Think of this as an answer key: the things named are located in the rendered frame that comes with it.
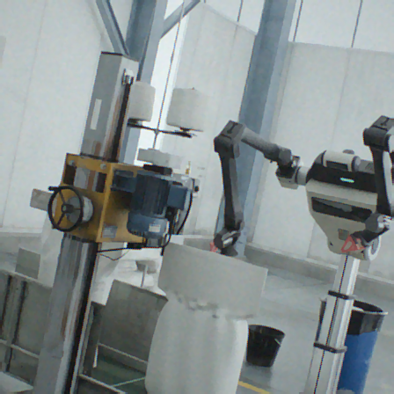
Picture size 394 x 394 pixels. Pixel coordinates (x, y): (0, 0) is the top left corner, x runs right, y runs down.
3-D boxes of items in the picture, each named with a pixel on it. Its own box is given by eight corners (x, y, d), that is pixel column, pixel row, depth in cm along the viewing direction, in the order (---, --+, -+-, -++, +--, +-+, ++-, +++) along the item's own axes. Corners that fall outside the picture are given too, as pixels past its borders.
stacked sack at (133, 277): (155, 290, 632) (158, 273, 632) (110, 294, 575) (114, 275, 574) (116, 277, 653) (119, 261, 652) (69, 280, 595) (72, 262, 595)
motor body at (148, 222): (170, 240, 290) (183, 178, 288) (148, 240, 277) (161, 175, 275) (140, 231, 297) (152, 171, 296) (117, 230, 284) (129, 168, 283)
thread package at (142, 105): (157, 125, 313) (165, 87, 312) (138, 120, 301) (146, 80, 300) (130, 120, 321) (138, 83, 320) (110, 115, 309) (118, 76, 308)
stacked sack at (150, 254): (162, 263, 631) (165, 246, 630) (115, 264, 574) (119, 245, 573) (123, 251, 652) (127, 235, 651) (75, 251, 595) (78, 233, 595)
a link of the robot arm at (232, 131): (243, 120, 291) (223, 113, 297) (229, 151, 291) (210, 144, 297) (294, 150, 327) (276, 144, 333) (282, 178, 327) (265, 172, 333)
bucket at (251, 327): (284, 366, 562) (292, 333, 560) (267, 371, 536) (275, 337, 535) (251, 353, 577) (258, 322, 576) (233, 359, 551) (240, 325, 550)
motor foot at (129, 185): (147, 197, 290) (151, 175, 290) (129, 195, 280) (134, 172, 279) (128, 193, 295) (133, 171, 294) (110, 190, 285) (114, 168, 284)
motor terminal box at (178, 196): (186, 216, 290) (192, 187, 290) (183, 217, 280) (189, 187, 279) (166, 212, 291) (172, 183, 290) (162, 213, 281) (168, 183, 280)
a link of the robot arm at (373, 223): (401, 208, 288) (382, 202, 293) (390, 205, 278) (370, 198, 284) (390, 237, 289) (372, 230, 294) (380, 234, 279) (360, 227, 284)
